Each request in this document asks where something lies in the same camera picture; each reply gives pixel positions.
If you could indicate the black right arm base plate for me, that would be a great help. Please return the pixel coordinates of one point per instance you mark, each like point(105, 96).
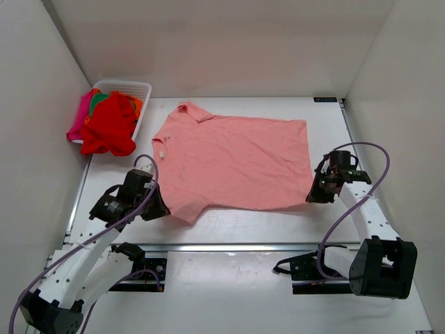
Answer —
point(305, 277)

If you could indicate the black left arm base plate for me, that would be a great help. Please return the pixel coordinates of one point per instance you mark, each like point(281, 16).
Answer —
point(145, 277)

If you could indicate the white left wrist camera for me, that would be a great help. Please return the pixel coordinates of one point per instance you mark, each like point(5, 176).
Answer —
point(148, 168)

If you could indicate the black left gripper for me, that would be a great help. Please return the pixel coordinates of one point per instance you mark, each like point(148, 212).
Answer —
point(159, 209)

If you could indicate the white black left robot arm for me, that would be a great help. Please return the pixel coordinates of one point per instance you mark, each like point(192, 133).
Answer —
point(94, 264)

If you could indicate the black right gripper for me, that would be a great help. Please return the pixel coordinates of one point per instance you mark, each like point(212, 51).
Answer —
point(314, 195)

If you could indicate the magenta pink t shirt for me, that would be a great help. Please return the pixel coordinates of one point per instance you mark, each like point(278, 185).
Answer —
point(74, 134)

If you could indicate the dark label on table edge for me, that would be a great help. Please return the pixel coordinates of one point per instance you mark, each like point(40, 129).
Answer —
point(325, 99)

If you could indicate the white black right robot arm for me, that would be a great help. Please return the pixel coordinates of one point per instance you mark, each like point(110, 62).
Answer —
point(383, 265)

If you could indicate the salmon pink polo shirt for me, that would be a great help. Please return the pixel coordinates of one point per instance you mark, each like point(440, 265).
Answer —
point(208, 160)

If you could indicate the red t shirt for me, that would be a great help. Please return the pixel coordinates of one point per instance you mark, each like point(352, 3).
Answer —
point(111, 127)

